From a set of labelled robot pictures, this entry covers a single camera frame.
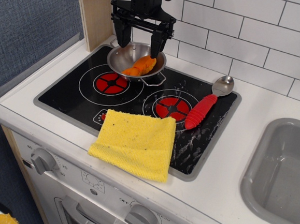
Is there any wooden side post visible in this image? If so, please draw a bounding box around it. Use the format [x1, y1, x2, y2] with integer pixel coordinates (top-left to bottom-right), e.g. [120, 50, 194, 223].
[79, 0, 113, 52]

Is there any grey left oven knob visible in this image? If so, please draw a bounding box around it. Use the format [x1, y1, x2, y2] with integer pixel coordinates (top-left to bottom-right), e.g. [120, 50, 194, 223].
[31, 148, 56, 175]

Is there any black toy stove top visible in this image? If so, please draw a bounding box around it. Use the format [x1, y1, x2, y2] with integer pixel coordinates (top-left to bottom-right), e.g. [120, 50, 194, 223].
[34, 45, 241, 182]

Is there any yellow cloth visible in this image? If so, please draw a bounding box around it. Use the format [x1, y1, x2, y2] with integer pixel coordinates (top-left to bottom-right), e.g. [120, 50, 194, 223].
[88, 109, 177, 183]

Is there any grey oven knob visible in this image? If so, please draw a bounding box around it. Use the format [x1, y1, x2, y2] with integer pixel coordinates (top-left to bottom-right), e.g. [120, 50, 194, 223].
[31, 148, 56, 175]
[124, 204, 158, 224]

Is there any small steel pot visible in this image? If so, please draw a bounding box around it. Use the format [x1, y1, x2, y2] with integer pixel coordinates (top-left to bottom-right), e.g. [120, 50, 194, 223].
[107, 39, 167, 86]

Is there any oven door with handle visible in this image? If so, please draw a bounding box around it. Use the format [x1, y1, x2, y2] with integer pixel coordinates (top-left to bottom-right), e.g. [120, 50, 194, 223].
[54, 196, 123, 224]

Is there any orange object at bottom left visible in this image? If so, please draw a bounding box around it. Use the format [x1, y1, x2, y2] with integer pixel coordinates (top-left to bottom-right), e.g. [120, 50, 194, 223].
[0, 214, 19, 224]

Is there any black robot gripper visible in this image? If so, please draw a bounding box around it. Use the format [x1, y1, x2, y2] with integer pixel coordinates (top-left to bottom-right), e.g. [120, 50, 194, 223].
[111, 0, 177, 59]

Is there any spoon with red handle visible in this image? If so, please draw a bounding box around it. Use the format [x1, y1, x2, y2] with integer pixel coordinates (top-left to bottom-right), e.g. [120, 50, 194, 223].
[184, 76, 234, 130]

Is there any grey sink basin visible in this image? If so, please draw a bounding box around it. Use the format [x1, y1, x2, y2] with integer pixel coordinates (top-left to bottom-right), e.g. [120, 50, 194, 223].
[240, 118, 300, 224]

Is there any grey right oven knob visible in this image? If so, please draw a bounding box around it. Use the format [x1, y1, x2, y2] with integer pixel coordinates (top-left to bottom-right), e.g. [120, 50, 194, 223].
[124, 204, 158, 224]

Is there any orange toy food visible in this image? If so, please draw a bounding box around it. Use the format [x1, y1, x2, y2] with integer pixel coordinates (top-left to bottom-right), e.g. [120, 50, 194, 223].
[121, 55, 156, 77]

